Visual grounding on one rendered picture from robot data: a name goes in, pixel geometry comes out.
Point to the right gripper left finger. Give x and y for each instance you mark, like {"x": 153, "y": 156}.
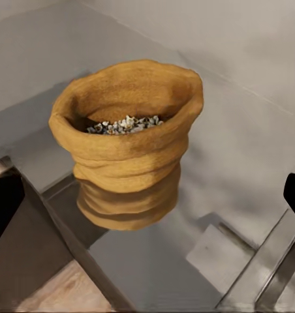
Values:
{"x": 11, "y": 196}

